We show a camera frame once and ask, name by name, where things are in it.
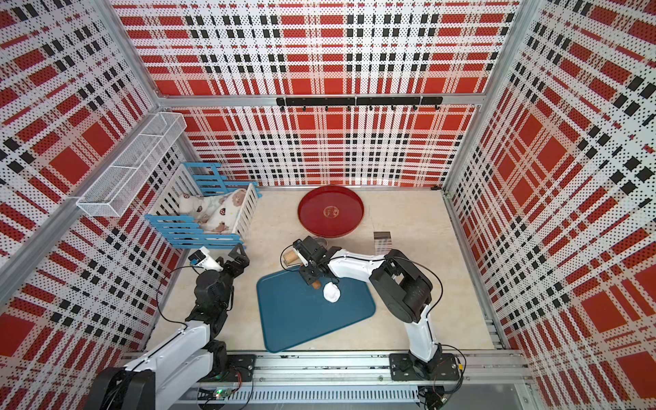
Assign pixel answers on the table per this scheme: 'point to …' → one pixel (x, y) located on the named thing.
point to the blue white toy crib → (202, 178)
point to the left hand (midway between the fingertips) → (238, 249)
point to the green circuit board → (222, 393)
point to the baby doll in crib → (217, 213)
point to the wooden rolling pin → (292, 256)
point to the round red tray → (330, 211)
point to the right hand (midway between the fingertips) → (312, 269)
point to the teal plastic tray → (293, 312)
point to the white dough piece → (331, 292)
